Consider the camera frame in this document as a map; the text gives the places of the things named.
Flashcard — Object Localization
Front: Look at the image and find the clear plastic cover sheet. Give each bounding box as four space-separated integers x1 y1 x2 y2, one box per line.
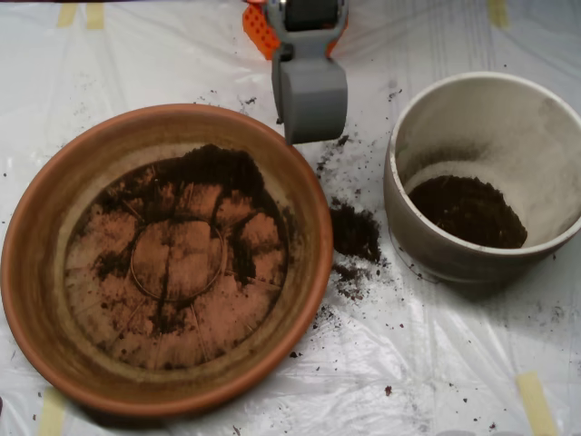
0 0 581 436

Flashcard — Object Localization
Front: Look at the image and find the large spilled soil heap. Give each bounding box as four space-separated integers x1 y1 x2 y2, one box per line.
330 203 382 264

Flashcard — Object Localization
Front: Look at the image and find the terracotta plant saucer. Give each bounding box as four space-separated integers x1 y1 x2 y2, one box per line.
0 103 336 419

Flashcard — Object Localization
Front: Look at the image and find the small spilled soil clump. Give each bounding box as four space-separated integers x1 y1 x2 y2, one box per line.
333 262 369 285

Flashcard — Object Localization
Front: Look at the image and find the white round plant pot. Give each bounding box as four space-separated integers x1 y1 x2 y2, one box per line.
383 71 581 286

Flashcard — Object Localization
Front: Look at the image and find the dark soil pile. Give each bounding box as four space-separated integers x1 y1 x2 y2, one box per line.
93 144 296 335

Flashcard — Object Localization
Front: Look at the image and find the beige masking tape strip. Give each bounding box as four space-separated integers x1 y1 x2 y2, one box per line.
487 0 509 28
56 3 78 28
85 2 106 31
36 388 68 436
516 371 558 436

